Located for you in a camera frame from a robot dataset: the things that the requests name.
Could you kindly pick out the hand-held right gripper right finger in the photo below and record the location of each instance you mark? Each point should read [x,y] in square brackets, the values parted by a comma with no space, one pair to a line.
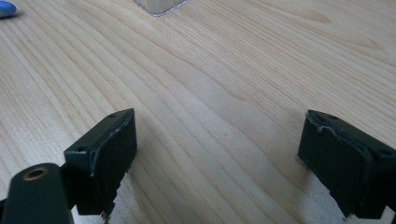
[342,168]

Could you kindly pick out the blue object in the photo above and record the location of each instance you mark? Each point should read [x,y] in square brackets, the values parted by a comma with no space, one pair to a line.
[5,8]

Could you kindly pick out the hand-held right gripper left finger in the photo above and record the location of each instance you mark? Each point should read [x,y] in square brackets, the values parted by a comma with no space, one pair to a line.
[106,161]

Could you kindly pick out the clear plastic container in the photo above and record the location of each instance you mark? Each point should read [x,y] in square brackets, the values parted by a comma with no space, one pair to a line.
[160,6]

